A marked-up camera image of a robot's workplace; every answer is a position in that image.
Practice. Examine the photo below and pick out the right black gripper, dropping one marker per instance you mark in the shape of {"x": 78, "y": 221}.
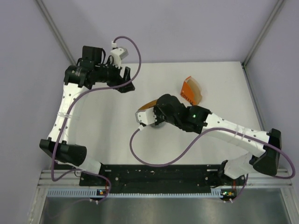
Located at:
{"x": 158, "y": 120}

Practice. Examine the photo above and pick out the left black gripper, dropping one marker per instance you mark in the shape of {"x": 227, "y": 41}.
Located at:
{"x": 118, "y": 80}

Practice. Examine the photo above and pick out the single brown paper filter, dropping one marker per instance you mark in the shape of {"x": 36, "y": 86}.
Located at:
{"x": 148, "y": 105}

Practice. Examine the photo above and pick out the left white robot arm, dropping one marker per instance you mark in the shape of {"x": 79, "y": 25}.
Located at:
{"x": 90, "y": 69}

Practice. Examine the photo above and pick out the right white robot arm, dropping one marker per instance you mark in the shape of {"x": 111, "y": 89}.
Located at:
{"x": 260, "y": 156}

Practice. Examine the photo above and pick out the orange coffee filter box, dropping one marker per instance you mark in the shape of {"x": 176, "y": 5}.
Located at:
{"x": 185, "y": 91}

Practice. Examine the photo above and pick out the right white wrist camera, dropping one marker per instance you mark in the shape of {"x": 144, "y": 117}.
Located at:
{"x": 146, "y": 117}

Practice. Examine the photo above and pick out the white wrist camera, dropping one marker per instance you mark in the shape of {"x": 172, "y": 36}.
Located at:
{"x": 146, "y": 117}
{"x": 117, "y": 54}

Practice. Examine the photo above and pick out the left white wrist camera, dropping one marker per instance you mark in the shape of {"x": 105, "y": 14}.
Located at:
{"x": 117, "y": 54}

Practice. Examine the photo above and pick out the grey slotted cable duct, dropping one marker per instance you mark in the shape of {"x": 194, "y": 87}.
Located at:
{"x": 99, "y": 193}

